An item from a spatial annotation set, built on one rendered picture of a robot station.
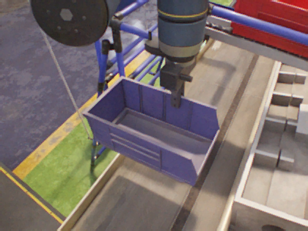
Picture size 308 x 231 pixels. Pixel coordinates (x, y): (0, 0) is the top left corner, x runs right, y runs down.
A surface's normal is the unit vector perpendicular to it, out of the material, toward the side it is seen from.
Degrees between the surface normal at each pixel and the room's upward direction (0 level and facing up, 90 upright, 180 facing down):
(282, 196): 10
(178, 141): 0
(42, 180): 0
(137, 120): 0
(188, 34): 90
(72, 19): 90
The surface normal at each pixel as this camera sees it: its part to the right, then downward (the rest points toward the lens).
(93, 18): 0.06, 0.73
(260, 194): -0.18, -0.75
